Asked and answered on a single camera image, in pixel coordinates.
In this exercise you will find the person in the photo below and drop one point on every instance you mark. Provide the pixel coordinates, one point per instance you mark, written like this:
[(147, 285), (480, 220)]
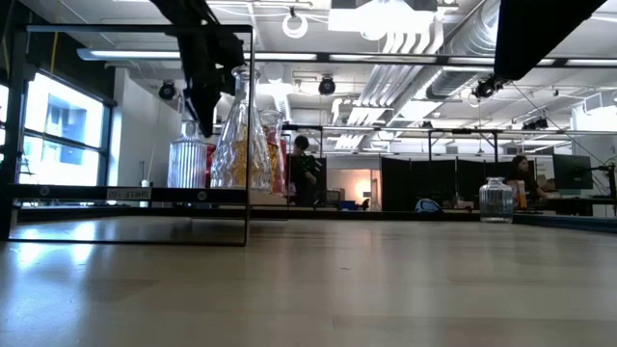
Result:
[(523, 176), (303, 173)]

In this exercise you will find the blue white object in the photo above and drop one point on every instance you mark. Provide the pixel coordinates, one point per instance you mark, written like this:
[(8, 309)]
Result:
[(428, 206)]

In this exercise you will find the tall clear ribbed bottle vase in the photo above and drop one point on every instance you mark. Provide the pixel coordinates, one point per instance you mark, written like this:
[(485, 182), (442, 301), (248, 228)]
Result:
[(187, 161)]

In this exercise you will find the short clear ribbed jar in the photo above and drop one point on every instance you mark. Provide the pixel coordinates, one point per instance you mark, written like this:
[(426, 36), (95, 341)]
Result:
[(495, 202)]

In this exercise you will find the wooden shelf black frame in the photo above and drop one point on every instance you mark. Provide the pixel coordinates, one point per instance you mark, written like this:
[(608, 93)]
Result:
[(72, 194)]

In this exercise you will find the black partition panel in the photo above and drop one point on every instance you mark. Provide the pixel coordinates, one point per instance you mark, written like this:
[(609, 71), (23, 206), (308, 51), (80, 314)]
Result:
[(434, 183)]

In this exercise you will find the black ceiling track fixture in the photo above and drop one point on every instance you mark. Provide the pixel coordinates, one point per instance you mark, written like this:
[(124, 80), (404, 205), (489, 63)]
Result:
[(484, 89)]

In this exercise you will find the black overhead light beam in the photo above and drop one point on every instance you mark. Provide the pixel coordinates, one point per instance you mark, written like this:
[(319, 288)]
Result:
[(385, 58)]

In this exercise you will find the black ceiling spotlight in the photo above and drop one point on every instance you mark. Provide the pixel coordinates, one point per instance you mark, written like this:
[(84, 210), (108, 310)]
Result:
[(327, 86), (167, 90)]

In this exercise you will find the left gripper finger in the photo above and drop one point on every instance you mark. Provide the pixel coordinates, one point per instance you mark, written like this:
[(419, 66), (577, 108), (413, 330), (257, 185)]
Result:
[(197, 108), (213, 108)]

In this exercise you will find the large window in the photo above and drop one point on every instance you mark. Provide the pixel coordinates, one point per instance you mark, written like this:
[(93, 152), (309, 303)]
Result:
[(62, 130)]

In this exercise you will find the black computer monitor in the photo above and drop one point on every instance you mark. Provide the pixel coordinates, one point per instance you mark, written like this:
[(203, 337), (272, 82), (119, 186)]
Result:
[(572, 171)]

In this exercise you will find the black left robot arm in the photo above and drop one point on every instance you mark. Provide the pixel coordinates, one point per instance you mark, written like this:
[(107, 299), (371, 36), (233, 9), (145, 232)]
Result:
[(178, 12)]

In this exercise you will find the clear diamond-cut glass vase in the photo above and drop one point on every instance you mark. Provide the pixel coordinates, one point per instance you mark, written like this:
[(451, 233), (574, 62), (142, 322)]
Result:
[(241, 144)]

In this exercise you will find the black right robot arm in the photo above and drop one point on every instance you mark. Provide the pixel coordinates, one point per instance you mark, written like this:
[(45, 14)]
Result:
[(535, 34)]

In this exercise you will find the silver ceiling duct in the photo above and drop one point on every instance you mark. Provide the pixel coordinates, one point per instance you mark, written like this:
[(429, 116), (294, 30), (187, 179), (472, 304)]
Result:
[(463, 43)]

